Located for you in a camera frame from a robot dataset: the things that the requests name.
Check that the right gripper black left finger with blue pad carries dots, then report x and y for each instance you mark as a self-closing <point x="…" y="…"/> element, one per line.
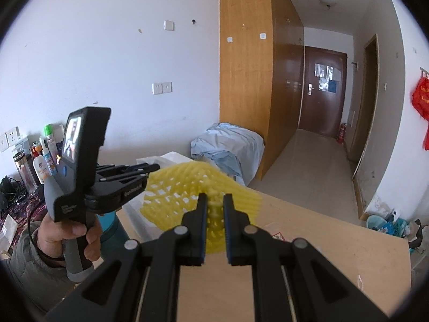
<point x="140" y="282"/>

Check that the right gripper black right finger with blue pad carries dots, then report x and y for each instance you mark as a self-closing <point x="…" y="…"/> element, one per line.
<point x="292" y="281"/>

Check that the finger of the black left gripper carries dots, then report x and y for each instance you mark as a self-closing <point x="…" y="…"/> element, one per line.
<point x="125" y="178"/>
<point x="106" y="171"/>

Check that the grey jacket forearm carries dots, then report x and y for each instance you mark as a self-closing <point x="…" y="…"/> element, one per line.
<point x="43" y="287"/>

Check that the person's left hand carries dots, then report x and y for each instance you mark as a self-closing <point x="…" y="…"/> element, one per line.
<point x="51" y="234"/>

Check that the white lotion bottle orange label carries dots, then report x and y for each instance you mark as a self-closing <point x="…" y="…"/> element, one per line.
<point x="41" y="168"/>

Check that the teal round canister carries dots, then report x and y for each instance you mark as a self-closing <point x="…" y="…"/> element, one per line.
<point x="113" y="234"/>

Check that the green cap spray can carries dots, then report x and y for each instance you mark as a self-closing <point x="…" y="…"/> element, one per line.
<point x="51" y="142"/>

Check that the light blue trash bin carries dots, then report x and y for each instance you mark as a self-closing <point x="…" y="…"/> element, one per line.
<point x="377" y="223"/>

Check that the light blue cloth covered bin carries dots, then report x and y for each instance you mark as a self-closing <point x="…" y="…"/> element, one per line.
<point x="233" y="149"/>

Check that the red fire extinguisher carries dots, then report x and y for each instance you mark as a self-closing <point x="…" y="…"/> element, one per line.
<point x="341" y="133"/>

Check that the wooden wardrobe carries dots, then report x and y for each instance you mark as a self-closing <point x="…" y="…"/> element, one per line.
<point x="261" y="71"/>

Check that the dark brown entrance door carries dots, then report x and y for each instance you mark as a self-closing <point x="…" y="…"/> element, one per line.
<point x="323" y="91"/>

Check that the red hanging banners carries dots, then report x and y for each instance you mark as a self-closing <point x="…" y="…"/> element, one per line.
<point x="420" y="97"/>

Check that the ceiling lamp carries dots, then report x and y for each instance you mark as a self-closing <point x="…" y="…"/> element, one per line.
<point x="328" y="3"/>

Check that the double wall socket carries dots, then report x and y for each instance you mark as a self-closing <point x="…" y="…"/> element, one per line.
<point x="161" y="88"/>

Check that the wall switch plate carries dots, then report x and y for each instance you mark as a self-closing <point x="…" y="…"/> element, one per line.
<point x="169" y="25"/>

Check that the side door frame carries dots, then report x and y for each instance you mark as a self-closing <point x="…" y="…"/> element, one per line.
<point x="368" y="100"/>

